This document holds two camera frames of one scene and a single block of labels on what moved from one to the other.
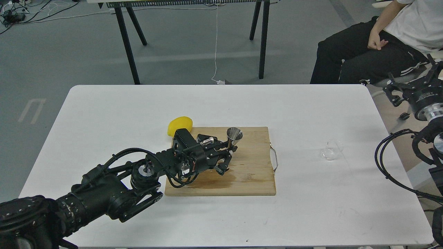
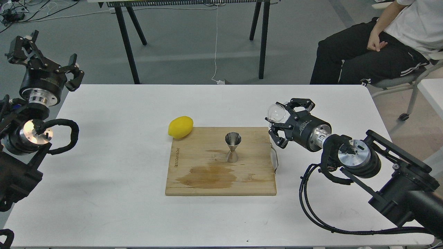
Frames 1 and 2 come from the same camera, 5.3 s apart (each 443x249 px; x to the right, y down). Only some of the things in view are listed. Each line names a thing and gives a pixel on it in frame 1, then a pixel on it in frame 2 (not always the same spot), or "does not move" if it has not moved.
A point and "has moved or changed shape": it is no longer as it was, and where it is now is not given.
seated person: (401, 42) does not move
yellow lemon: (182, 122) does not move
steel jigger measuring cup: (235, 134) has moved or changed shape
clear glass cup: (333, 148) to (277, 112)
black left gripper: (192, 155) to (43, 82)
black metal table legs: (118, 5) does not move
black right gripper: (427, 102) to (304, 128)
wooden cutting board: (251, 172) does not move
